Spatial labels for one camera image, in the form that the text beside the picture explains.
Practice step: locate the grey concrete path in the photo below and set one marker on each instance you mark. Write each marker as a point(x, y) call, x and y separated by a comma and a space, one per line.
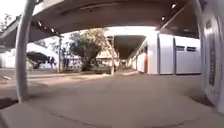
point(116, 100)

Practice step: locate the white building with awning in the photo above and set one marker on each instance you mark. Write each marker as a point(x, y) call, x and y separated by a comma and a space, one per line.
point(10, 61)

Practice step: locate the bushy green tree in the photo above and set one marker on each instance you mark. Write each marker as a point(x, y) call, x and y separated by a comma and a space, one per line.
point(86, 50)

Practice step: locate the dark walkway canopy roof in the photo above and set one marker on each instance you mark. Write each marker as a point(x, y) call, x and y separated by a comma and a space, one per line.
point(128, 45)

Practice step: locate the pole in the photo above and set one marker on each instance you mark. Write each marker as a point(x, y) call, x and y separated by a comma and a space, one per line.
point(60, 56)

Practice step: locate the pale round post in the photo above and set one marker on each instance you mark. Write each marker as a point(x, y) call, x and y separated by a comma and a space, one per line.
point(21, 66)

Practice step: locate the grey shelter roof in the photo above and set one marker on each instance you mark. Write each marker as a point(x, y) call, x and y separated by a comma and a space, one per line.
point(110, 15)

